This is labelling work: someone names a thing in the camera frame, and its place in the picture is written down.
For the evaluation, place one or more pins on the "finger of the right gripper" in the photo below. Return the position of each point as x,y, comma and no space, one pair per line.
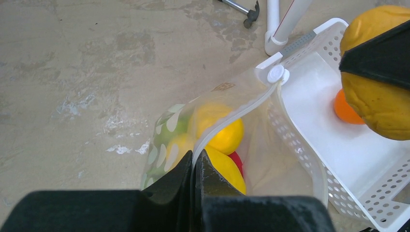
385,58

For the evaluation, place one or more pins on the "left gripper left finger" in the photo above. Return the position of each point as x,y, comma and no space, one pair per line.
162,207

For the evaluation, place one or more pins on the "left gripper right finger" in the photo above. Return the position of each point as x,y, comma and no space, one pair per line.
218,207

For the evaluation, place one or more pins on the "orange yellow mango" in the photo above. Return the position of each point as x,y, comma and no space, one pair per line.
384,108

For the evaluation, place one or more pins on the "red apple top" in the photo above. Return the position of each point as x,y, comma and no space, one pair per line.
237,161

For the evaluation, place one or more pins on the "yellow banana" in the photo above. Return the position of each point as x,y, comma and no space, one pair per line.
180,144

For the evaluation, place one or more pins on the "orange fruit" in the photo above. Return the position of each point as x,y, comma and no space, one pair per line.
344,111

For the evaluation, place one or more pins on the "green pear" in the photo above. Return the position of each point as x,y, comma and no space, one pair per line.
169,126

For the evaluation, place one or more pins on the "clear zip top bag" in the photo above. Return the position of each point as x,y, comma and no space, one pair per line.
247,115

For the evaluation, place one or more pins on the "white plastic tray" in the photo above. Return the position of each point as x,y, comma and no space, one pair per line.
365,177

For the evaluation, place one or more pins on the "black small hammer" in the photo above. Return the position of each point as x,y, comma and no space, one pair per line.
251,14

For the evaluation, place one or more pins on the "white pipe frame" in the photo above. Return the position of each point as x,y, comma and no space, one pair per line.
279,30

